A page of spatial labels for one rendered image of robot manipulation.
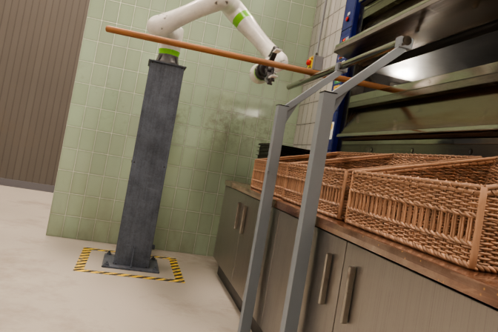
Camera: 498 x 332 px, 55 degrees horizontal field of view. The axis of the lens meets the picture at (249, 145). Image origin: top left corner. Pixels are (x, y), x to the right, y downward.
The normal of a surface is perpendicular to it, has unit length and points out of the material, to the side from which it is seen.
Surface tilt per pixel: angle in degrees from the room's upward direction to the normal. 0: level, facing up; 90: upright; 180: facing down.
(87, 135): 90
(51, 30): 90
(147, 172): 90
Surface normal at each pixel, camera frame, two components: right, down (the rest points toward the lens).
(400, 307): -0.96, -0.18
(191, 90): 0.22, 0.00
